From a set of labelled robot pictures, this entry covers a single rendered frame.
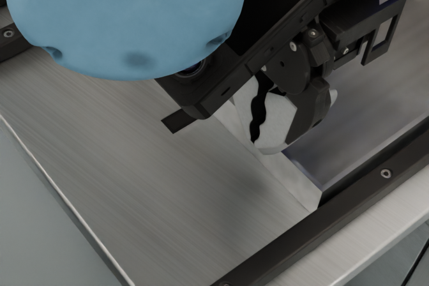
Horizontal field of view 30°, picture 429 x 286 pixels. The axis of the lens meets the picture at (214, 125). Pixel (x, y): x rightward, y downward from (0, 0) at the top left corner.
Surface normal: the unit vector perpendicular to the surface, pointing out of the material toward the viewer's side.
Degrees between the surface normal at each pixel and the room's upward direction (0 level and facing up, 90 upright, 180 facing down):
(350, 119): 0
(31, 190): 0
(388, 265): 90
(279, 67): 89
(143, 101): 0
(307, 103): 89
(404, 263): 90
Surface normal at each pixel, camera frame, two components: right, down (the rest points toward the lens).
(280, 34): 0.63, 0.66
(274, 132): -0.78, 0.46
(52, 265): 0.06, -0.59
